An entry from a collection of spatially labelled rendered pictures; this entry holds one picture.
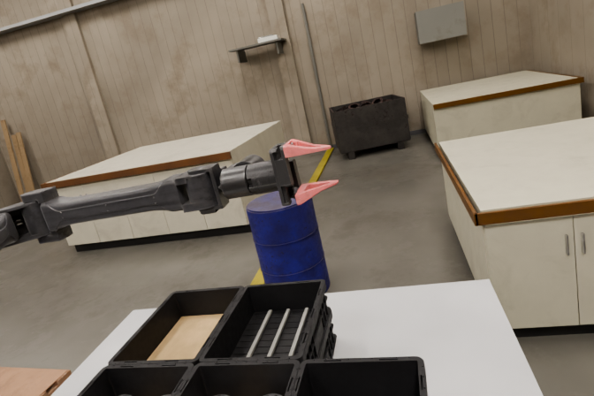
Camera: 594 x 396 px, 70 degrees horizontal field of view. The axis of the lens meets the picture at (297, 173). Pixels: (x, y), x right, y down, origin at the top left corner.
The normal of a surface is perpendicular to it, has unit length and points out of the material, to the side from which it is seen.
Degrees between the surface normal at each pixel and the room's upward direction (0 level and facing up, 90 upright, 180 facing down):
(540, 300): 90
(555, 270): 90
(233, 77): 90
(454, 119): 90
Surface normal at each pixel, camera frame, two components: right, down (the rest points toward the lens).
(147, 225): -0.22, 0.28
